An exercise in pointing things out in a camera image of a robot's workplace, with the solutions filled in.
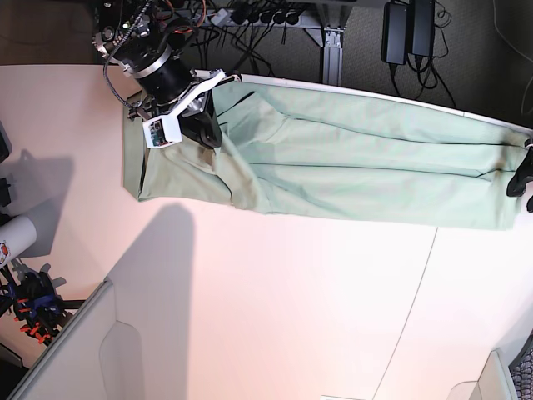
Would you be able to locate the light green T-shirt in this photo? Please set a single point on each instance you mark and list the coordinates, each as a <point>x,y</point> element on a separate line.
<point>331,155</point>

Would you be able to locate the black power strip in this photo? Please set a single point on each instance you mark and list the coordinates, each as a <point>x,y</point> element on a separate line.
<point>247,14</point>

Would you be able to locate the black mesh chair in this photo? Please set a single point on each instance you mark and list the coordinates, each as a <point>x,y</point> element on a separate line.
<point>521,371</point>

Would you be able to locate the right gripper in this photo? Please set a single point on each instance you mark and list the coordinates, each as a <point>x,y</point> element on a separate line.
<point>197,117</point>

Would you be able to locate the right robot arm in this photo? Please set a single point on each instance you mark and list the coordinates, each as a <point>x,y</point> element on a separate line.
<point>147,39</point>

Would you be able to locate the blue orange clamp pile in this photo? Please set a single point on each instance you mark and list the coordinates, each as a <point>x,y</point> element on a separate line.
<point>33,302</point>

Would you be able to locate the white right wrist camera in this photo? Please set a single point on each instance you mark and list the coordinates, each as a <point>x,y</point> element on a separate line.
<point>162,132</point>

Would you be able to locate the black power adapter brick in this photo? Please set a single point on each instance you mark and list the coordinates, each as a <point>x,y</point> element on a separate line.
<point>394,33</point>

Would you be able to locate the aluminium table leg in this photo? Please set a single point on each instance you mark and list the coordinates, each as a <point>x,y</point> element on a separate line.
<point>332,55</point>

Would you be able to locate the white cylinder with sticker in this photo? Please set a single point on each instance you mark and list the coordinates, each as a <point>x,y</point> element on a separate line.
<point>17,236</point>

